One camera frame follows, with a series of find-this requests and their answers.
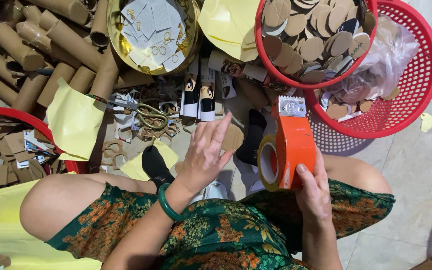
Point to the person's left hand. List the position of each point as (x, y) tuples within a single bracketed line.
[(201, 161)]

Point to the person's right hand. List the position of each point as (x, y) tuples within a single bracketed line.
[(315, 198)]

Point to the round brown cardboard cutout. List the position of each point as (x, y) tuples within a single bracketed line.
[(235, 137), (179, 167)]

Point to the orange tape dispenser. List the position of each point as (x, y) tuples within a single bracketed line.
[(294, 142)]

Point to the white plastic stool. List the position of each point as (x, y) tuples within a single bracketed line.
[(216, 190)]

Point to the black sock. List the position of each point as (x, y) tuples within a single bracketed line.
[(155, 163), (251, 142)]

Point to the person's right leg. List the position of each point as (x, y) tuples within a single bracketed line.
[(354, 174)]

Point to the person's leg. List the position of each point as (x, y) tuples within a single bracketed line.
[(62, 202), (354, 174)]

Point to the green jade bangle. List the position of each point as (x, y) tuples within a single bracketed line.
[(165, 206)]

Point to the white tube with eye print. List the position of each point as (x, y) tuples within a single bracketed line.
[(207, 103), (190, 97)]

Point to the clear packing tape roll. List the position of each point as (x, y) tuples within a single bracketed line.
[(265, 165)]

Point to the small yellow paper sheet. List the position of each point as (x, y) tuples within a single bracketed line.
[(135, 168)]

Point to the green floral dress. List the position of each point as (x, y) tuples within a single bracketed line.
[(219, 232)]

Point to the pile of cardboard discs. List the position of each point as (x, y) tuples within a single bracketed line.
[(309, 33), (338, 110)]

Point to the printed cardboard tube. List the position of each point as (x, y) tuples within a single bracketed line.
[(238, 67)]

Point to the small red plastic basket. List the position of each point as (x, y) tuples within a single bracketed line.
[(272, 71)]

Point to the scattered gold rings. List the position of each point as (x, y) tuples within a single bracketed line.
[(167, 37)]

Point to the large yellow paper sheet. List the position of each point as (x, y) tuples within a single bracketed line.
[(75, 120)]

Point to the tiny yellow paper scrap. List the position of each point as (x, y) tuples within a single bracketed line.
[(428, 122)]

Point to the large red plastic basket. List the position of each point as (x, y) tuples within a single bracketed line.
[(407, 97)]

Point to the stack of round yellow sheets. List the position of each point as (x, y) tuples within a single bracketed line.
[(227, 26)]

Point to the pile of white paper cards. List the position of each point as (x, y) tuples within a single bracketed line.
[(152, 26)]

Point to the person's left leg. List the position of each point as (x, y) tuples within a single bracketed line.
[(62, 202)]

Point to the golden round metal tray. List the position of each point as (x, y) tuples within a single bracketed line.
[(116, 33)]

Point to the clear plastic bag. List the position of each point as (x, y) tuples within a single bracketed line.
[(384, 56)]

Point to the red basket of cardboard offcuts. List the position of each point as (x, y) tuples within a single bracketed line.
[(6, 153)]

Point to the heap of brown cardboard tubes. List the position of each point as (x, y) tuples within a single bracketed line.
[(32, 45)]

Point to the stack of yellow paper sheets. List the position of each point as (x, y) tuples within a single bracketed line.
[(2, 225)]

